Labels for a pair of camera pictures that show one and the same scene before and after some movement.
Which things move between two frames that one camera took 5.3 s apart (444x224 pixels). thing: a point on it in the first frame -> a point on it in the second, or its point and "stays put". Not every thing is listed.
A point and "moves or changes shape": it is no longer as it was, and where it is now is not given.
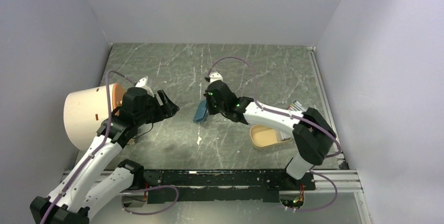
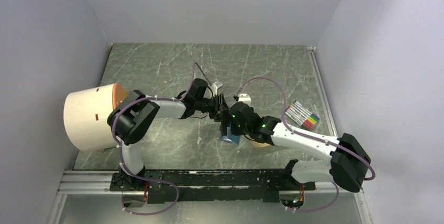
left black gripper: [167, 110] -> [216, 115]
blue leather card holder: [200, 112] moves or changes shape
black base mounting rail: [221, 186] stays put
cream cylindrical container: [85, 109] stays put
